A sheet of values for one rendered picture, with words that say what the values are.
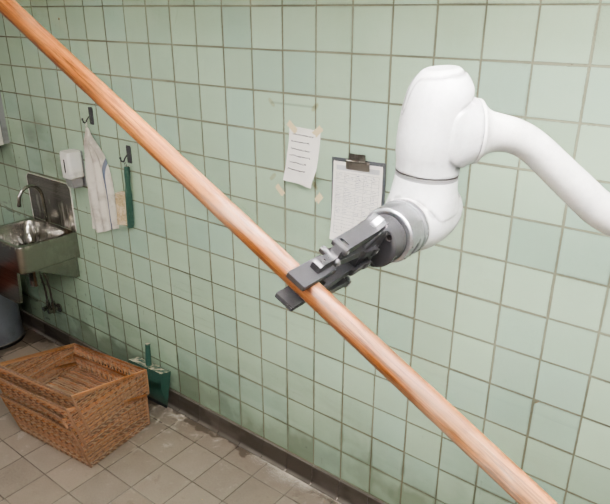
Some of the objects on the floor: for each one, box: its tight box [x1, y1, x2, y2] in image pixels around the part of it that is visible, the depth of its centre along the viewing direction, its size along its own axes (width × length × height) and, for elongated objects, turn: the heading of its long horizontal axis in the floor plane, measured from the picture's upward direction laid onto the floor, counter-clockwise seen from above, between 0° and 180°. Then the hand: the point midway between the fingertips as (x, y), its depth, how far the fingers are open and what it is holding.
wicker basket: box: [0, 393, 150, 468], centre depth 317 cm, size 49×56×28 cm
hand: (305, 282), depth 77 cm, fingers closed on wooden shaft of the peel, 3 cm apart
